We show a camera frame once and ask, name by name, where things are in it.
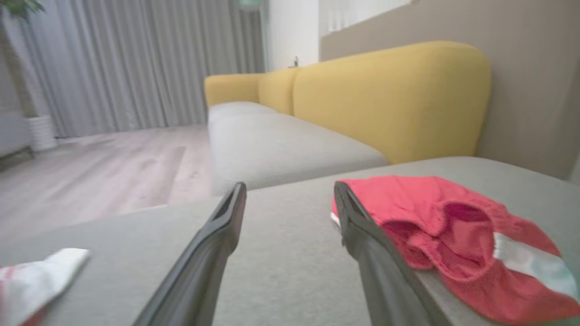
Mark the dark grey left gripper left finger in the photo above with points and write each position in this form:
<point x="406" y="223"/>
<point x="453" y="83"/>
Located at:
<point x="204" y="271"/>

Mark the small grey sofa seat cushion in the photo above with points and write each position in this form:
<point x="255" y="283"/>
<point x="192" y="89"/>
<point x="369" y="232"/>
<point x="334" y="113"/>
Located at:
<point x="235" y="111"/>

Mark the yellow and grey sofa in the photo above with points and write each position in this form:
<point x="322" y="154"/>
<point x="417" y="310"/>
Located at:
<point x="389" y="99"/>

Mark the wide grey sofa seat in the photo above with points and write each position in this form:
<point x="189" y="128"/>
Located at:
<point x="290" y="271"/>

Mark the white ribbed plant pot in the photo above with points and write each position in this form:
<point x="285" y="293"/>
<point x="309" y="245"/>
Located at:
<point x="42" y="133"/>

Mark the grey low cabinet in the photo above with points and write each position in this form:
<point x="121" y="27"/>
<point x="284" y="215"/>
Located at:
<point x="12" y="133"/>

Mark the grey pleated curtain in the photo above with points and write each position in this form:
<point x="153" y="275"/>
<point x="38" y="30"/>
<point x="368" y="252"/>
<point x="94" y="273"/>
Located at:
<point x="136" y="63"/>

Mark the red white jersey garment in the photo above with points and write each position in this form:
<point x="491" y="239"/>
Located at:
<point x="453" y="203"/>

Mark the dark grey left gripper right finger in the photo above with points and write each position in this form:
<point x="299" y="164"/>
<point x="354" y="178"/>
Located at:
<point x="378" y="280"/>

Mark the green potted plant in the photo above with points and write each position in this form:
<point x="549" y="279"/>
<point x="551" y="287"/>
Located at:
<point x="20" y="7"/>

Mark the long grey sofa seat cushion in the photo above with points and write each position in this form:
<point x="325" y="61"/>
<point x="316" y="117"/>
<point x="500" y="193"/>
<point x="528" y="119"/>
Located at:
<point x="281" y="149"/>

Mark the white red cloth piece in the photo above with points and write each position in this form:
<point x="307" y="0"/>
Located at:
<point x="31" y="280"/>

